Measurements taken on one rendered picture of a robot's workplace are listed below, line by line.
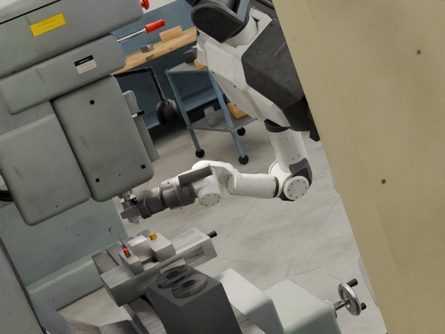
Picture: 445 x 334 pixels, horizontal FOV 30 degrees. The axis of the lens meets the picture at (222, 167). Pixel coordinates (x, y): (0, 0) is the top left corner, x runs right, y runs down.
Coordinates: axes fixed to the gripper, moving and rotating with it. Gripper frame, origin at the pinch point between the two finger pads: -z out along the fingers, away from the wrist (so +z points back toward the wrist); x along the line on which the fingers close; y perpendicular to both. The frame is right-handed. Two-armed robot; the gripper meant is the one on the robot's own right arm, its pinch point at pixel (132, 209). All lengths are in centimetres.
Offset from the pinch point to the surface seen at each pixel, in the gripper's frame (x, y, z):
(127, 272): -11.7, 22.3, -12.7
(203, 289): 45, 11, 20
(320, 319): 1, 52, 39
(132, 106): -2.4, -27.6, 11.4
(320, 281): -171, 123, 31
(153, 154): -2.7, -12.4, 11.7
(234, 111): -445, 85, -5
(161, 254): -10.9, 20.2, -0.1
